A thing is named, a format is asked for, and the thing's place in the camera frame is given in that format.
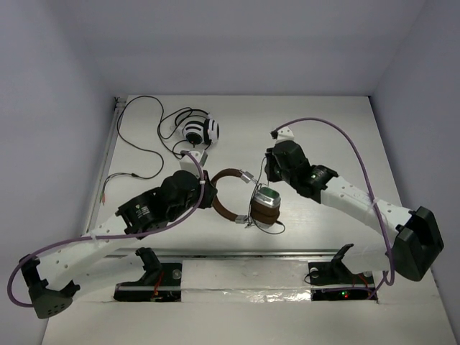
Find white black headphones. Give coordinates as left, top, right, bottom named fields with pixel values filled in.
left=173, top=109, right=220, bottom=146

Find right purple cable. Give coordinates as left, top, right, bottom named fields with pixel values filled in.
left=272, top=116, right=396, bottom=287

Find silver foil strip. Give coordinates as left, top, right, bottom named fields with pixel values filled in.
left=180, top=259, right=311, bottom=303

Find thin coloured wires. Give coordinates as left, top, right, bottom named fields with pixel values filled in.
left=99, top=172, right=137, bottom=206

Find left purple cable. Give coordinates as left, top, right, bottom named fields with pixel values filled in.
left=6, top=152, right=206, bottom=307

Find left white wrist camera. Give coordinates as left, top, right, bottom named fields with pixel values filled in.
left=179, top=150, right=208, bottom=175

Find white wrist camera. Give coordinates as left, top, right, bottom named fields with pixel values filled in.
left=270, top=126, right=295, bottom=143
left=179, top=150, right=208, bottom=175

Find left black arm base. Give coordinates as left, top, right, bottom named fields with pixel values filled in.
left=114, top=247, right=183, bottom=303

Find purple cable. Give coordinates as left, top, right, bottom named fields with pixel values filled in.
left=6, top=152, right=206, bottom=307
left=272, top=116, right=396, bottom=287

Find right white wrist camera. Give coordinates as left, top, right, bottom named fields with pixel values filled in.
left=270, top=126, right=295, bottom=143

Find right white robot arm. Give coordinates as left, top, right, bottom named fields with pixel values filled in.
left=265, top=140, right=444, bottom=285

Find aluminium rail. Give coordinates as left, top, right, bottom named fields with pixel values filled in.
left=103, top=248, right=346, bottom=258

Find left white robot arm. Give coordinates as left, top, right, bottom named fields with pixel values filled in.
left=20, top=170, right=217, bottom=319

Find long black headphone cable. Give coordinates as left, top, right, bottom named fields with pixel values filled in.
left=116, top=95, right=211, bottom=180

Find brown silver headphones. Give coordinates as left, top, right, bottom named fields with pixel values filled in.
left=211, top=168, right=281, bottom=230

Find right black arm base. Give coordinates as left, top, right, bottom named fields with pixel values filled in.
left=304, top=244, right=377, bottom=302

